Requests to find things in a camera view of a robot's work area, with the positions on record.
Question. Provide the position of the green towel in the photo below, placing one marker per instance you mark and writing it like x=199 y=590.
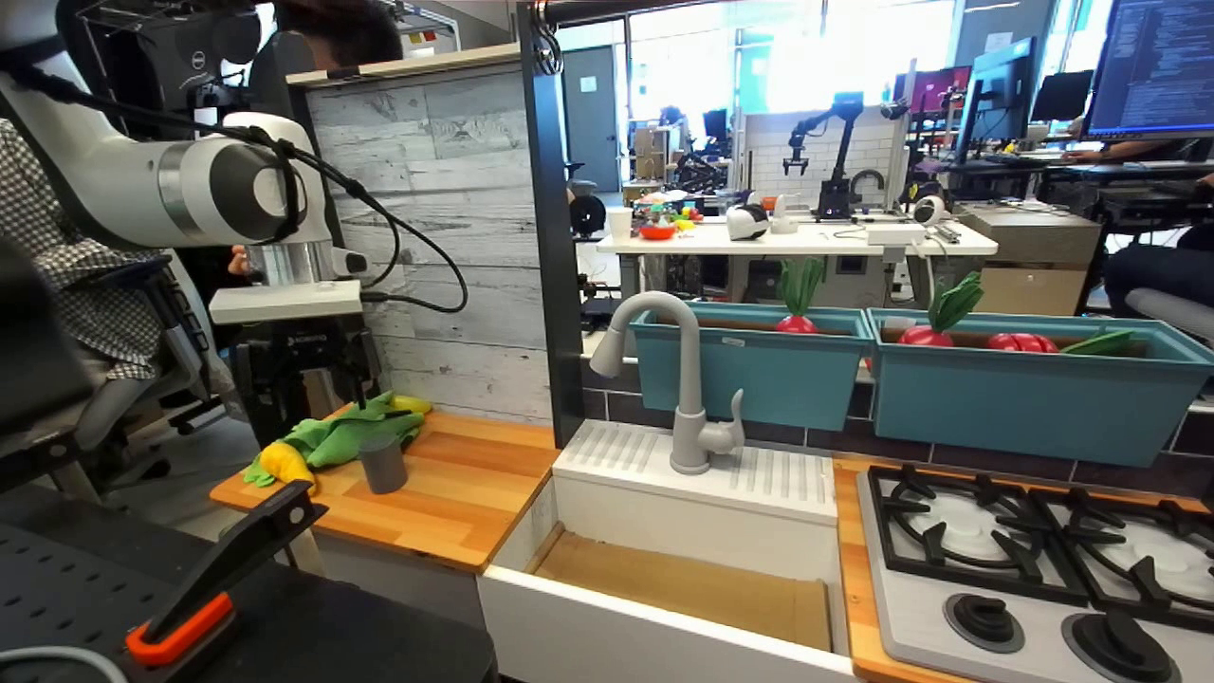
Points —
x=341 y=437

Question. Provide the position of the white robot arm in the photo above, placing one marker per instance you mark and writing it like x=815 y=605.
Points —
x=243 y=179

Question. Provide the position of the black background robot arm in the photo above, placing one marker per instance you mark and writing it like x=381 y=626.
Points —
x=838 y=191

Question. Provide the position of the red bowl on table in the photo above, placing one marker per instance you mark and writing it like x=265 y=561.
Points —
x=657 y=234

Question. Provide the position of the grey toy faucet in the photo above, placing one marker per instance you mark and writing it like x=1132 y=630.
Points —
x=695 y=441

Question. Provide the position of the wooden counter top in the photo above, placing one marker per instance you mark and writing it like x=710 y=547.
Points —
x=468 y=482

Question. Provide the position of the red toy radish left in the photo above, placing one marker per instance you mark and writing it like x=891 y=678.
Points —
x=798 y=285

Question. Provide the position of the left teal planter box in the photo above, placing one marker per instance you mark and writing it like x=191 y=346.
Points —
x=774 y=379

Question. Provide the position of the teal planter box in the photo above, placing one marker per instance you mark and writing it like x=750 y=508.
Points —
x=1112 y=391
x=774 y=379

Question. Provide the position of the white toy sink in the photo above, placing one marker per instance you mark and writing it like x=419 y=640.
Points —
x=625 y=570

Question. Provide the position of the grey wood back panel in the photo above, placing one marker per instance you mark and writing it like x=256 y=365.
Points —
x=463 y=295

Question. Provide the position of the grey cylinder cup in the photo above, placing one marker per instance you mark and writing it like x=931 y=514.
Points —
x=386 y=463

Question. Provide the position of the white background table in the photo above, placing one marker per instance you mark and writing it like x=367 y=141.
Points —
x=716 y=262

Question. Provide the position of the yellow plush toy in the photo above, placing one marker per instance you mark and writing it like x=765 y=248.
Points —
x=281 y=463

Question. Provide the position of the black orange clamp near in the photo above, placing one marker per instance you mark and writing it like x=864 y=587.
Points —
x=201 y=605

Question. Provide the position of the red toy vegetable right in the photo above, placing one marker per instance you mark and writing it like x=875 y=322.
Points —
x=1023 y=342

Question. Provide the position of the toy gas stove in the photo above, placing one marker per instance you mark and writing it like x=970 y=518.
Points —
x=1037 y=587

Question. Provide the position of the right teal planter box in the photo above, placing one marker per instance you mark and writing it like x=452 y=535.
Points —
x=1112 y=391

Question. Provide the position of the computer monitor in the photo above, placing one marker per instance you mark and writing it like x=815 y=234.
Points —
x=1155 y=71

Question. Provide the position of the black vertical frame post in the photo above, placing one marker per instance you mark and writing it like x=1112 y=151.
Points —
x=552 y=217

